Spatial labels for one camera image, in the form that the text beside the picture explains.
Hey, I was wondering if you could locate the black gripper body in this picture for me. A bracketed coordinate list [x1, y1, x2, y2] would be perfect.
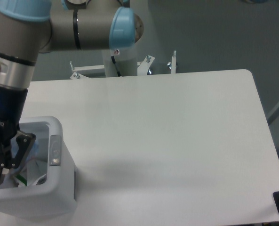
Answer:
[0, 62, 29, 156]

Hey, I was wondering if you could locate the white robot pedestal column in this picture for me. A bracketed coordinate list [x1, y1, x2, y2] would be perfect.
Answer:
[102, 7, 144, 77]

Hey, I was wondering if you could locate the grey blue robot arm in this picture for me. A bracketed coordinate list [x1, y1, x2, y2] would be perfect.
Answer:
[0, 0, 140, 184]

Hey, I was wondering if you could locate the clear plastic bottle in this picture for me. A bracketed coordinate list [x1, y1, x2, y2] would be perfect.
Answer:
[0, 141, 40, 195]

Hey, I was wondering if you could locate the white green carton trash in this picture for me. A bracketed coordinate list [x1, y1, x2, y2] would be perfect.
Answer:
[13, 159, 48, 187]

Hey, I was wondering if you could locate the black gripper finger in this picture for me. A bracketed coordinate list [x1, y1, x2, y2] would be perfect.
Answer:
[0, 130, 36, 185]

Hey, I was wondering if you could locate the white trash can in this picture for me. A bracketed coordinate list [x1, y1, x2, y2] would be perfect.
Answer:
[0, 116, 77, 218]

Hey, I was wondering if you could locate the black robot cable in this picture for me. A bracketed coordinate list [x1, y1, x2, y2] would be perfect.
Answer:
[110, 55, 121, 77]

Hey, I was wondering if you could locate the white metal base frame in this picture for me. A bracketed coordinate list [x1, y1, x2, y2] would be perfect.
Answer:
[69, 50, 179, 80]

